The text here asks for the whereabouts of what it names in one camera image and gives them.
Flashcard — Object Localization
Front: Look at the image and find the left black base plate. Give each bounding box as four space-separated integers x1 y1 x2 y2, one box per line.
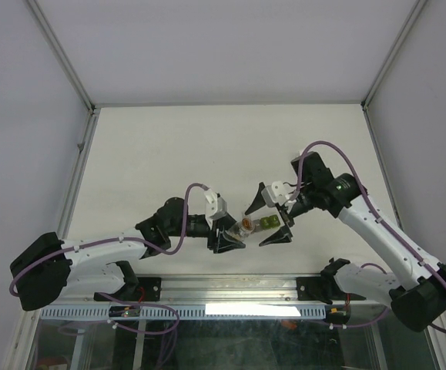
107 277 162 302

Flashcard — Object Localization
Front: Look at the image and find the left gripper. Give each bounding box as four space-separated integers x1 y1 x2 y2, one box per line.
168 214 245 252

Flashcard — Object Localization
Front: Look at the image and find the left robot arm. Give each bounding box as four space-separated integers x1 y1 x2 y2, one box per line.
9 197 245 311

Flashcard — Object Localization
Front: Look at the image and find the green pill box SUN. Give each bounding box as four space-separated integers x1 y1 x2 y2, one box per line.
260 217 273 230

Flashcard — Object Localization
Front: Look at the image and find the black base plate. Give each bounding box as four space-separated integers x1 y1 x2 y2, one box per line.
296 275 366 304
107 277 162 302

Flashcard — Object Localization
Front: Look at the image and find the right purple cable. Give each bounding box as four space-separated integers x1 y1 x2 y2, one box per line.
293 140 446 333

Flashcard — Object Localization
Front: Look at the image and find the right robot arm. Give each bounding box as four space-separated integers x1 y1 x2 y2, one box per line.
245 152 446 332

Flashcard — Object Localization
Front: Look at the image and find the green pill box THUR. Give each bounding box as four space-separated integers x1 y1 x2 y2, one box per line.
269 214 280 228

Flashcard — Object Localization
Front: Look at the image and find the clear pill jar gold lid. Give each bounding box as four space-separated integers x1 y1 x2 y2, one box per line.
227 221 253 240

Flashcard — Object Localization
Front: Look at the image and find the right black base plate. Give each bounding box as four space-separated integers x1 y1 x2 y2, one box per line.
296 275 366 304

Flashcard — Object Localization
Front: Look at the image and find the clear pill box SAT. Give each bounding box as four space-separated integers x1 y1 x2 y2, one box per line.
253 220 263 233

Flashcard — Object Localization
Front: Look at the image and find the aluminium mounting rail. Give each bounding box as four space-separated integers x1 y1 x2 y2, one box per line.
25 272 438 306

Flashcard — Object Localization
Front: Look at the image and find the grey slotted cable duct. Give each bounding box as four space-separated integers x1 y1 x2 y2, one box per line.
41 304 326 321

